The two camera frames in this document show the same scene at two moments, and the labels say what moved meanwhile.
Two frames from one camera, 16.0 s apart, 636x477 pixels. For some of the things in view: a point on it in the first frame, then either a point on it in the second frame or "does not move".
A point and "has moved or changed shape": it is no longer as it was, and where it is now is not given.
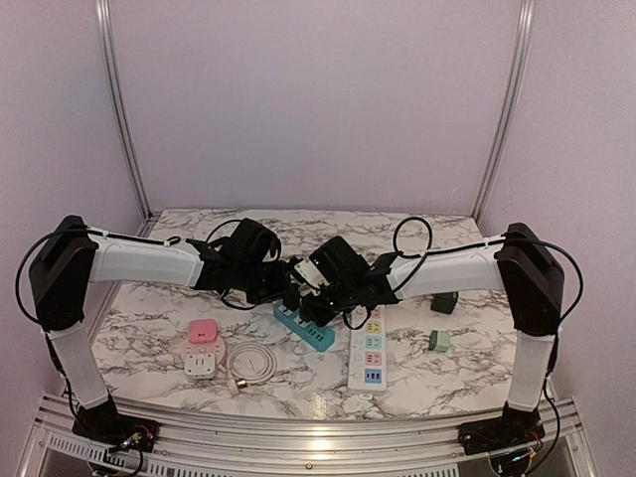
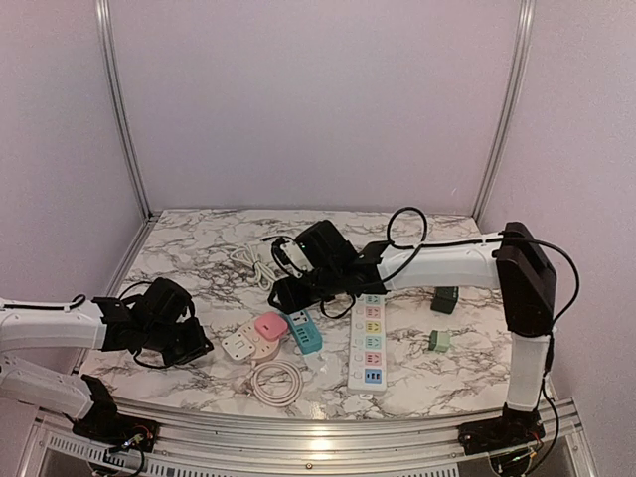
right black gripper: [315, 315] to [292, 299]
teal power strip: [321, 337] has moved or changed shape
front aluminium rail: [565, 446] does not move
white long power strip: [367, 350] does not move
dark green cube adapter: [443, 302] does not move
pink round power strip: [202, 359] to [247, 343]
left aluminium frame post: [116, 99] does not move
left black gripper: [282, 268] to [196, 349]
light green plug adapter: [439, 340] does not move
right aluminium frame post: [527, 11] does not move
